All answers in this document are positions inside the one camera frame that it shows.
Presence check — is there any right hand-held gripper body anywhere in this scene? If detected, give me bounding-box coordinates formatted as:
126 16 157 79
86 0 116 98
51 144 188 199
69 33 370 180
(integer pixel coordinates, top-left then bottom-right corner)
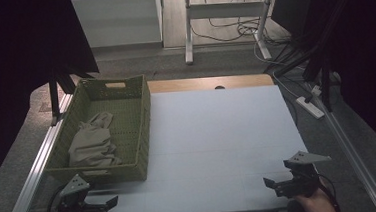
273 148 335 201

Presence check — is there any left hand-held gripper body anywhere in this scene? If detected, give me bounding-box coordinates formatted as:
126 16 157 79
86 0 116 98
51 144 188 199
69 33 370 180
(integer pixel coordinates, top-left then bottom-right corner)
54 171 109 212

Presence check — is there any beige cloth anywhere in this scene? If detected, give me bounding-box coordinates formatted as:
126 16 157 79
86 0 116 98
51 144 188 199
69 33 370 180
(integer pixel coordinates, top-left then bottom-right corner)
64 110 124 178

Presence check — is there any green woven basket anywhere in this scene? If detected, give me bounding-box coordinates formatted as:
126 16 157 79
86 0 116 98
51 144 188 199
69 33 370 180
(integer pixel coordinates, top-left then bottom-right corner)
38 74 157 189

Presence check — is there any person's right hand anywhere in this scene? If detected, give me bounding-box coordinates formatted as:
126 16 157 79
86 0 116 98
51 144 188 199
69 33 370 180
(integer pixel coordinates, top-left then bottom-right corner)
293 185 339 212

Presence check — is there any white foam mat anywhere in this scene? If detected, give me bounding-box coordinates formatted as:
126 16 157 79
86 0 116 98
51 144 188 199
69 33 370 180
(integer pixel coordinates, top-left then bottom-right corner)
76 82 313 212

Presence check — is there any white power strip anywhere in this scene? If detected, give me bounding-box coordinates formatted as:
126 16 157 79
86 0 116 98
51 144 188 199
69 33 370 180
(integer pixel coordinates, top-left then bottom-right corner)
296 95 326 121

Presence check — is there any white plug adapter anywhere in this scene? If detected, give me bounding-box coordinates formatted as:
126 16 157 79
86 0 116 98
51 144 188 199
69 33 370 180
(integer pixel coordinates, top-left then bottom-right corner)
310 84 324 98

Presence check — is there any black metal stand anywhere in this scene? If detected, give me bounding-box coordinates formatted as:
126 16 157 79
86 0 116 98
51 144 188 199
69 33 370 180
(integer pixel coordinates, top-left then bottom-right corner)
301 50 335 114
46 69 78 119

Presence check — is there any black curtain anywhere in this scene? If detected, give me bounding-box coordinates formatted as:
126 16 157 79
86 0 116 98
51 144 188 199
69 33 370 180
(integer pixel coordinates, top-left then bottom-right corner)
270 0 376 175
0 0 108 194

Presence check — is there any white cabinet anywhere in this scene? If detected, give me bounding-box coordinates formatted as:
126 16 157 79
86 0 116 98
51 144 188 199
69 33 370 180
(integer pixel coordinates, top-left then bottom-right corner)
71 0 168 50

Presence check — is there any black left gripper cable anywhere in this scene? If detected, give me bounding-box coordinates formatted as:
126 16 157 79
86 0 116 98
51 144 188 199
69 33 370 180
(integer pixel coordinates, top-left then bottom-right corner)
40 185 68 212

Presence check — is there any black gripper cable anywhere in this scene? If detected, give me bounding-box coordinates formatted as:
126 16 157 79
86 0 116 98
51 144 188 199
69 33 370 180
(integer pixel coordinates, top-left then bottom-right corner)
316 172 342 212
40 185 68 212

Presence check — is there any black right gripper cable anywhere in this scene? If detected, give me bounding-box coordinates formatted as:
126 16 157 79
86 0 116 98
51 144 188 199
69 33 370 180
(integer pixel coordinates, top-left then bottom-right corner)
316 172 342 212

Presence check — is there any aluminium rail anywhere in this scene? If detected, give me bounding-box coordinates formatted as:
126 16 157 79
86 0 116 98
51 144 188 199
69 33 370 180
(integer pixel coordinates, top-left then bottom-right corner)
0 93 83 212
308 86 376 212

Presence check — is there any white floor cable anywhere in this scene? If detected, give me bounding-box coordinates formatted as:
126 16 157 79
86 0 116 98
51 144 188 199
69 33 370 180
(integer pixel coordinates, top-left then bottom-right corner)
253 37 302 102

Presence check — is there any black floor cable bundle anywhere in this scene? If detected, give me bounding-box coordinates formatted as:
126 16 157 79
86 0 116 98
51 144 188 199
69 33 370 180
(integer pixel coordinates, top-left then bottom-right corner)
188 0 294 52

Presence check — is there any white desk frame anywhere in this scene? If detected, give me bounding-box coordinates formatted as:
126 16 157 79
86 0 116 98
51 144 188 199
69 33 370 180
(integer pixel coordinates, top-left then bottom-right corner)
181 0 280 66

